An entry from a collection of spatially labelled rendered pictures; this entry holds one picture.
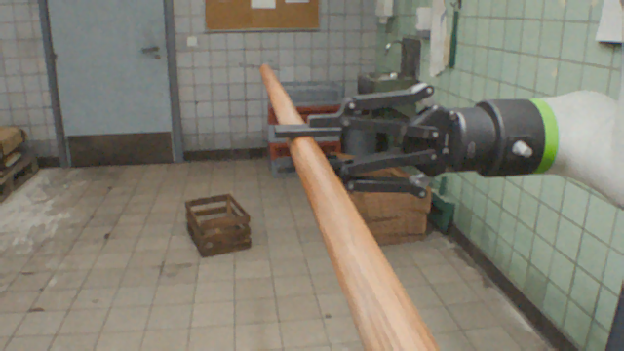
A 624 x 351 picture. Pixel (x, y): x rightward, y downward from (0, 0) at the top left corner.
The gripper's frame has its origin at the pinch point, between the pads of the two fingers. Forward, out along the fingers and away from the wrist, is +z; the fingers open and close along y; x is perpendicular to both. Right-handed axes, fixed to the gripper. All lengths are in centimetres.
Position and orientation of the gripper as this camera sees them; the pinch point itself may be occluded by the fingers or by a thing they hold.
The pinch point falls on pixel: (306, 146)
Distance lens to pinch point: 53.9
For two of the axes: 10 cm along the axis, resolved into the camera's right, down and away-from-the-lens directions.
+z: -9.9, 0.5, -1.4
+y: 0.1, 9.5, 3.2
